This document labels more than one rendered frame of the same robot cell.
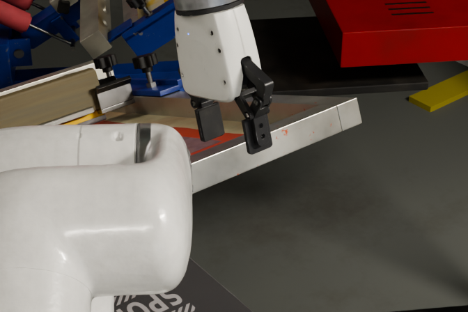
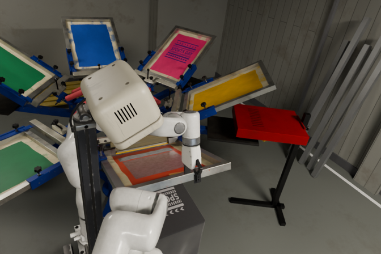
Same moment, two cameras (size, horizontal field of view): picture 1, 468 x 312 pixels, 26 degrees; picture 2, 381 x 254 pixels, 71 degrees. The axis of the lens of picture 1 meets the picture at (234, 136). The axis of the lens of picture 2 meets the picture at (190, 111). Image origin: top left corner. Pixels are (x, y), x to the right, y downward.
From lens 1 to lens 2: 0.25 m
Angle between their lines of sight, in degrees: 6
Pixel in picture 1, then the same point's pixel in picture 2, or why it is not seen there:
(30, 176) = (120, 216)
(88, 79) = not seen: hidden behind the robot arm
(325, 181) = (231, 156)
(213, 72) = (188, 161)
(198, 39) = (186, 151)
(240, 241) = not seen: hidden behind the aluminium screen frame
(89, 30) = not seen: hidden behind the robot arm
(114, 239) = (136, 240)
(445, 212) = (261, 172)
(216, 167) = (189, 177)
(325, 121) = (220, 168)
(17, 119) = (146, 142)
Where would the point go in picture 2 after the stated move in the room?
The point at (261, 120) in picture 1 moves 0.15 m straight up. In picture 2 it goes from (198, 176) to (203, 146)
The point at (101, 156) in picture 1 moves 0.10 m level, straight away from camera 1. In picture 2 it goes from (144, 203) to (149, 178)
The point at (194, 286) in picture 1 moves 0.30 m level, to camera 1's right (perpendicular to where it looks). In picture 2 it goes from (183, 194) to (228, 204)
